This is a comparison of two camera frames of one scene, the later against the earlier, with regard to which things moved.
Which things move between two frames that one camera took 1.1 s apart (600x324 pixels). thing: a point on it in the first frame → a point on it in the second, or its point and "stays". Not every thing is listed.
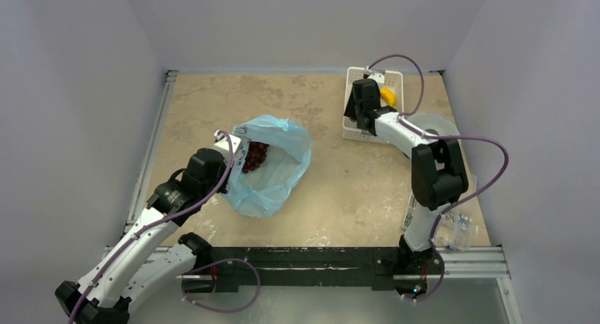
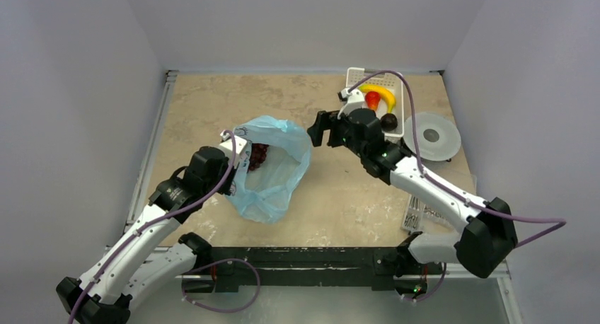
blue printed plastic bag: x=260 y=192 stays
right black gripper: x=355 y=103 → x=327 y=128
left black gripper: x=223 y=168 stays
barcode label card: x=410 y=213 stays
